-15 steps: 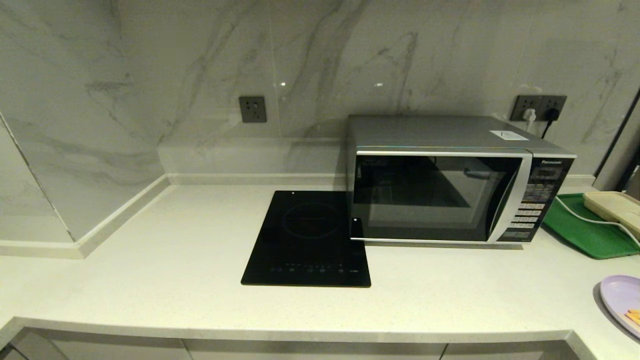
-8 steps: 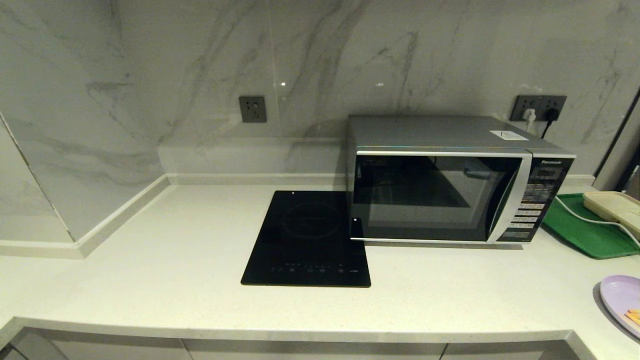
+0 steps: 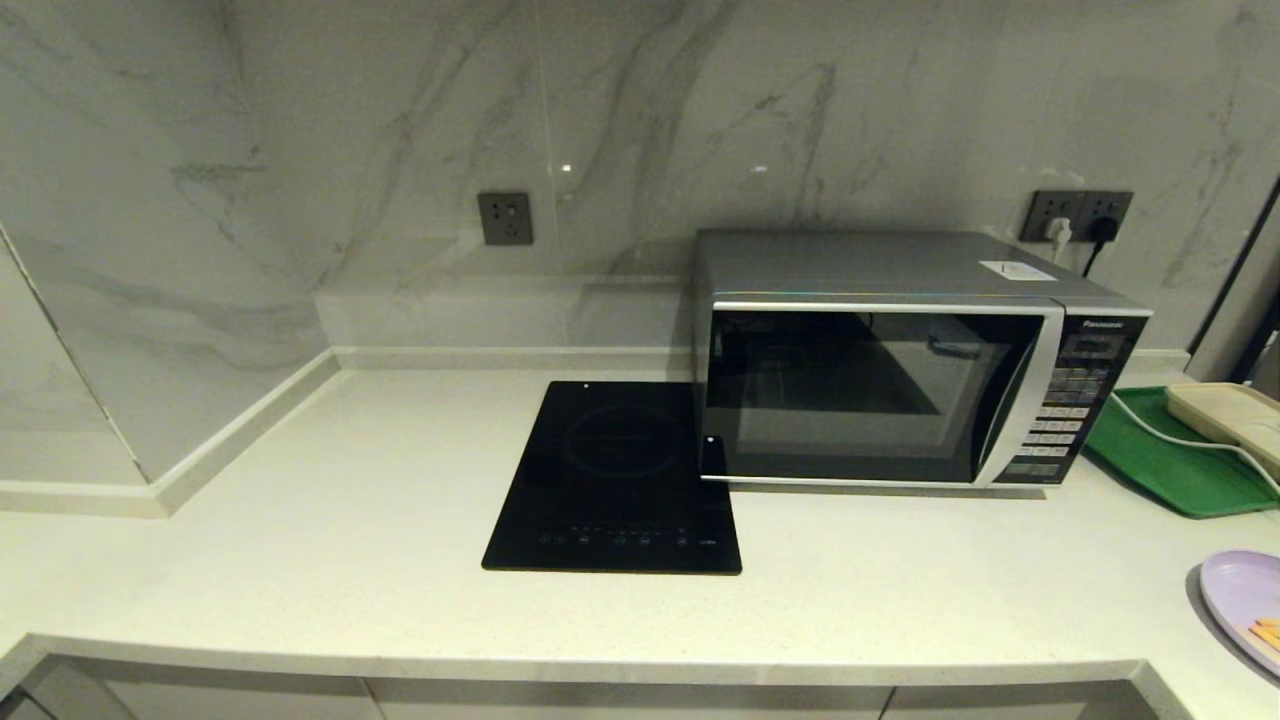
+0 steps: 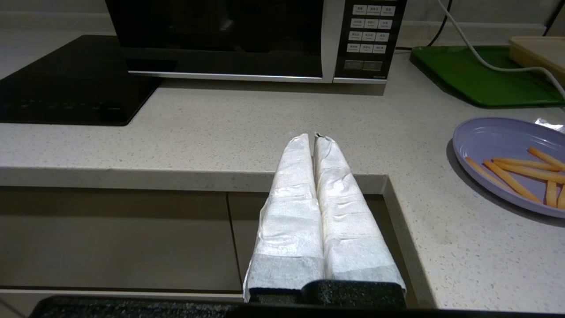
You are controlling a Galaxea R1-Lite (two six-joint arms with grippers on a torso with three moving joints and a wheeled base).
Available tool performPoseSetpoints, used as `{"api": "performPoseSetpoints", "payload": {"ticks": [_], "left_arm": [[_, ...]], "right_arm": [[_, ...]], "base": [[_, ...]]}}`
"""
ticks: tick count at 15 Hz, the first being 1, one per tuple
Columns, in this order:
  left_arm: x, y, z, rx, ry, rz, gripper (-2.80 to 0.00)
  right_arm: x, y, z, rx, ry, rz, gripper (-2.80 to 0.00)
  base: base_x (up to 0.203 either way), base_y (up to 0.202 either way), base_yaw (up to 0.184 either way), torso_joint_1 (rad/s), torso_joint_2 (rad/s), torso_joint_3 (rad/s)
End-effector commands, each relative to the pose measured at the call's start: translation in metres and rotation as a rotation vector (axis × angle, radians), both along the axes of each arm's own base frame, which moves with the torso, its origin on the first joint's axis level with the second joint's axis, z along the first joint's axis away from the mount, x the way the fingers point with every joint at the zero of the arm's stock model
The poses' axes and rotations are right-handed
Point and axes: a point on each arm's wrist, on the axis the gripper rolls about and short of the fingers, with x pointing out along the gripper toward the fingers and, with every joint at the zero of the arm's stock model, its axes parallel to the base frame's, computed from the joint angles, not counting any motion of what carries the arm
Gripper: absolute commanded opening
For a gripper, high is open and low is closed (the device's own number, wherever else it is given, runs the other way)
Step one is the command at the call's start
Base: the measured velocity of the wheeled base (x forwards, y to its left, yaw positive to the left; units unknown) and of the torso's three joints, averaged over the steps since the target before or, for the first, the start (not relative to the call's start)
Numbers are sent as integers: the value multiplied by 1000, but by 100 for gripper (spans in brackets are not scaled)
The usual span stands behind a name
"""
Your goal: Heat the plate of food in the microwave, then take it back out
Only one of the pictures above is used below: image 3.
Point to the microwave door with dark glass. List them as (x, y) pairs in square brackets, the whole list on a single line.
[(860, 400)]

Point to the white power plug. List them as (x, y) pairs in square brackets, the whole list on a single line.
[(1059, 233)]

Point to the silver microwave oven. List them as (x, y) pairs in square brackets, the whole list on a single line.
[(850, 265)]

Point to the grey double wall socket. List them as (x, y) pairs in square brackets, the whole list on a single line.
[(1080, 205)]

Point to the black induction cooktop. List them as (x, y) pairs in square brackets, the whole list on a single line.
[(610, 480)]

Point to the white paper sheet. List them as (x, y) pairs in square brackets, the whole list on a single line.
[(1020, 270)]

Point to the orange fry stick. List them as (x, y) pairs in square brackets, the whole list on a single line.
[(1268, 632)]

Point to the lilac round plate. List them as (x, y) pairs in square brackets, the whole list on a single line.
[(1235, 590)]

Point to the green plastic tray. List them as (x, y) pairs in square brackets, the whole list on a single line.
[(1160, 465)]

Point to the grey single wall socket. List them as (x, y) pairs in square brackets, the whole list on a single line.
[(505, 218)]

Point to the beige flat appliance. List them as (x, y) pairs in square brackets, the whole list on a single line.
[(1230, 412)]

